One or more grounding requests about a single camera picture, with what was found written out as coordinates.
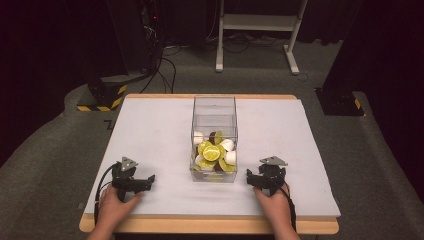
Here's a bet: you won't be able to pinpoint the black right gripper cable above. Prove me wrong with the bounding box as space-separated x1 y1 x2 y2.
279 183 298 233

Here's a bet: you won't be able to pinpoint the white metal stand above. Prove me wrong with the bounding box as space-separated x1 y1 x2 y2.
215 0 309 76

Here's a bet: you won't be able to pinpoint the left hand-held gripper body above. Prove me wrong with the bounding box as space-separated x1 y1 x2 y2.
111 156 141 203

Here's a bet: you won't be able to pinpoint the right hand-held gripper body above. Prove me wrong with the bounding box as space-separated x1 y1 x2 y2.
259 155 289 197

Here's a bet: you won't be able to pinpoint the black cables under stand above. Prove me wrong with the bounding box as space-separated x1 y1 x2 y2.
205 31 288 54

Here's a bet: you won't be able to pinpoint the wooden table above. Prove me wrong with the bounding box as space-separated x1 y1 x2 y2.
78 93 341 236

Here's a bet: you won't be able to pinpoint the pile of green-lidded capsules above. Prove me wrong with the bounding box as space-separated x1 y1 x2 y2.
192 130 238 174

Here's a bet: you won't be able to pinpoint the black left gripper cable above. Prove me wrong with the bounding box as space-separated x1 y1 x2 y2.
93 162 118 226

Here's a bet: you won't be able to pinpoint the dark curtain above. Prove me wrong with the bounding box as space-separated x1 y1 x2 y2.
0 0 111 168

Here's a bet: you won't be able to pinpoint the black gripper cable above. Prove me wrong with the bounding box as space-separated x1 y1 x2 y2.
279 183 298 233
93 162 118 226

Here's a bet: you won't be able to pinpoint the black yellow striped stand base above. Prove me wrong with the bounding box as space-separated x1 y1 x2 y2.
76 77 129 113

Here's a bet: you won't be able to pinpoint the black computer tower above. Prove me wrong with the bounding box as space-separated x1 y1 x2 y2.
105 0 165 76

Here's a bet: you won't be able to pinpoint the white cloth table cover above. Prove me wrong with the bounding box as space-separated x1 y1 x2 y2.
83 97 342 219

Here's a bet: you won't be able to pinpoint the clear plastic box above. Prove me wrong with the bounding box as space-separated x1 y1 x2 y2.
189 94 239 184

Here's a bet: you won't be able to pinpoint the black floor cables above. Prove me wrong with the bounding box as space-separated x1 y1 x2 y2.
139 45 183 95

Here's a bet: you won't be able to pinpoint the person's left hand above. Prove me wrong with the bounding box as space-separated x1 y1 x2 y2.
96 185 143 232

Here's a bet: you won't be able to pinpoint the person's right hand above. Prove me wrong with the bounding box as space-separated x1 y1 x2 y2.
252 185 295 232

